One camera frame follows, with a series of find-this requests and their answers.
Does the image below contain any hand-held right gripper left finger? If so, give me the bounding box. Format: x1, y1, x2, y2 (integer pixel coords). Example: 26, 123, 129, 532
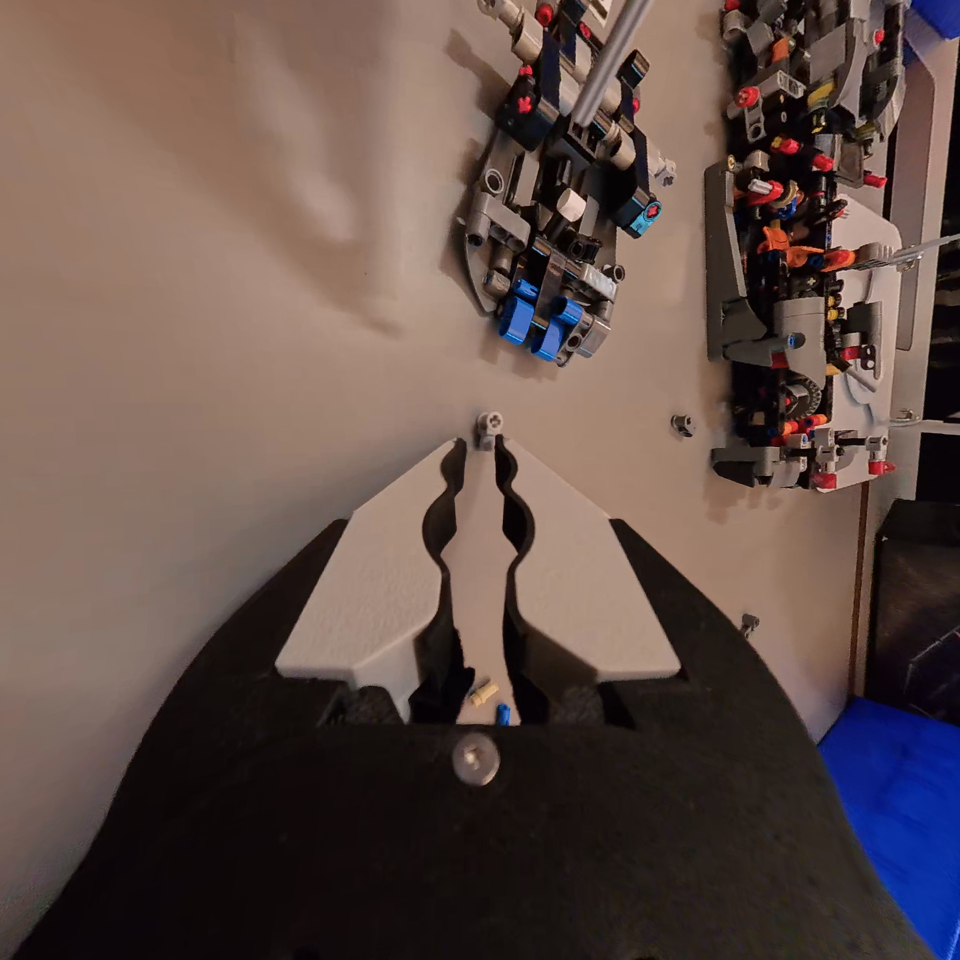
274, 438, 475, 723

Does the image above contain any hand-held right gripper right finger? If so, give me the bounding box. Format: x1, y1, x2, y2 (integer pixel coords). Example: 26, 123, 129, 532
492, 435, 684, 725

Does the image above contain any small lego gearbox assembly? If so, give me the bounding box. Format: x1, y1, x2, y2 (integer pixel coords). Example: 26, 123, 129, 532
456, 0, 678, 369

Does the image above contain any large lego car chassis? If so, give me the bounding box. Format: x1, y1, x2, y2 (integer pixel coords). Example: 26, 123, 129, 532
703, 0, 912, 494

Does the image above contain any black box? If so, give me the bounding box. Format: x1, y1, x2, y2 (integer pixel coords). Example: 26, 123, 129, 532
862, 496, 960, 727

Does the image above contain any blue plastic bin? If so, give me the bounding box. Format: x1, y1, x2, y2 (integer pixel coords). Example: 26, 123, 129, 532
817, 693, 960, 960

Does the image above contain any white book stand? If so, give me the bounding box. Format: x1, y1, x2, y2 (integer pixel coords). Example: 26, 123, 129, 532
821, 33, 960, 496

